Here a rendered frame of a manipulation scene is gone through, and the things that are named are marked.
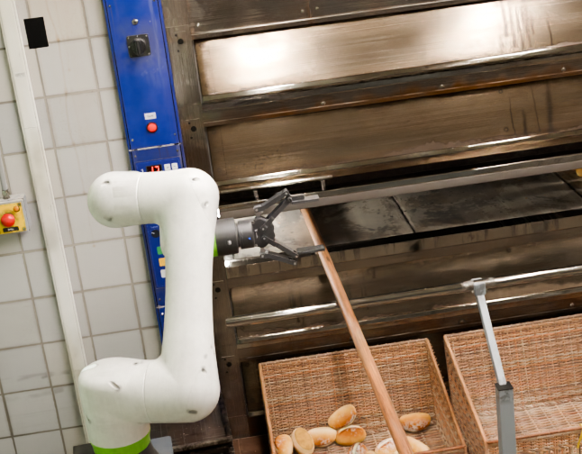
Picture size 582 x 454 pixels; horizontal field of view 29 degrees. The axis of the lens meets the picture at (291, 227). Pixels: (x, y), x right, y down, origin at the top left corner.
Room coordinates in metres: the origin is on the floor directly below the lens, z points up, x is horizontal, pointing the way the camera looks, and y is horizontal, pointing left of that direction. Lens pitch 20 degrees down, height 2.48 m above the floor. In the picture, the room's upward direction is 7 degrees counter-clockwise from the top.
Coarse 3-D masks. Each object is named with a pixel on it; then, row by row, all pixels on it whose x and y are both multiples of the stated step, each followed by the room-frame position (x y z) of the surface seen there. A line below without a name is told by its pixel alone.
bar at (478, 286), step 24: (432, 288) 2.90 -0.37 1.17; (456, 288) 2.90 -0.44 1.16; (480, 288) 2.90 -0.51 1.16; (264, 312) 2.88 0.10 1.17; (288, 312) 2.87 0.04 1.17; (312, 312) 2.87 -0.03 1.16; (480, 312) 2.87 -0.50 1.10; (504, 384) 2.71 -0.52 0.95; (504, 408) 2.68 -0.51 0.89; (504, 432) 2.68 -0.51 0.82
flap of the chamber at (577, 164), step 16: (496, 160) 3.33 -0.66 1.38; (512, 160) 3.30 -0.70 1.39; (576, 160) 3.16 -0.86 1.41; (400, 176) 3.29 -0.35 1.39; (416, 176) 3.25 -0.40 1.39; (480, 176) 3.14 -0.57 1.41; (496, 176) 3.14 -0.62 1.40; (512, 176) 3.14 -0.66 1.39; (304, 192) 3.23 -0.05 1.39; (368, 192) 3.12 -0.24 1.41; (384, 192) 3.12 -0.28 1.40; (400, 192) 3.12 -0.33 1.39; (272, 208) 3.10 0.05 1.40; (288, 208) 3.10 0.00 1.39; (304, 208) 3.10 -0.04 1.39
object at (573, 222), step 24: (528, 216) 3.35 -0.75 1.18; (552, 216) 3.32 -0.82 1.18; (576, 216) 3.31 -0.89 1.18; (384, 240) 3.30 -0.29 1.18; (408, 240) 3.28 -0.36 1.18; (432, 240) 3.28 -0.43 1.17; (456, 240) 3.28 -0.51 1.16; (480, 240) 3.29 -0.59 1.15; (240, 264) 3.25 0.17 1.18; (264, 264) 3.24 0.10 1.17; (288, 264) 3.25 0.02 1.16; (312, 264) 3.25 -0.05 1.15
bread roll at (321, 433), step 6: (312, 432) 3.10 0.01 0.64; (318, 432) 3.09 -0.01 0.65; (324, 432) 3.09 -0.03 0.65; (330, 432) 3.09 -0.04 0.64; (336, 432) 3.11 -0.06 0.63; (318, 438) 3.08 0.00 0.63; (324, 438) 3.08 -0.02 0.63; (330, 438) 3.08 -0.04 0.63; (318, 444) 3.08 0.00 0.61; (324, 444) 3.08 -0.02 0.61
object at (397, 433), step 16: (320, 240) 3.29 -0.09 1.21; (320, 256) 3.18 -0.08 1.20; (336, 272) 3.04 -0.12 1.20; (336, 288) 2.91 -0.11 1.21; (352, 320) 2.69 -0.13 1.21; (352, 336) 2.61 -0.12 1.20; (368, 352) 2.50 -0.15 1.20; (368, 368) 2.42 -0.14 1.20; (384, 400) 2.26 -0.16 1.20; (384, 416) 2.21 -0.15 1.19; (400, 432) 2.11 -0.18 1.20; (400, 448) 2.06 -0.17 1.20
